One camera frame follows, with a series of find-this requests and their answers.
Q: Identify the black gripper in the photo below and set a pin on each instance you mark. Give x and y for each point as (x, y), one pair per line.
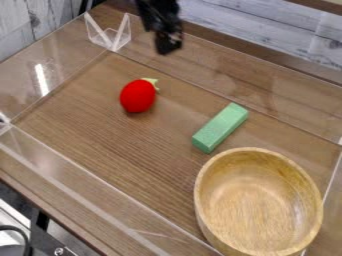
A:
(159, 15)

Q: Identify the green rectangular block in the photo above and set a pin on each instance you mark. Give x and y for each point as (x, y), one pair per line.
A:
(220, 127)

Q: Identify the light wooden bowl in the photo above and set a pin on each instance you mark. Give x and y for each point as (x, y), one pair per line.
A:
(258, 205)

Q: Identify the red plush strawberry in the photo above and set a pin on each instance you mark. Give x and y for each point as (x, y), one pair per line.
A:
(138, 95)

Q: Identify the clear acrylic corner bracket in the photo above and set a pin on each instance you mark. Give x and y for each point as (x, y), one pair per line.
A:
(113, 39)

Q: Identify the clear acrylic tray wall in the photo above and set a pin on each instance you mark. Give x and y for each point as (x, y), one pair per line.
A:
(118, 225)

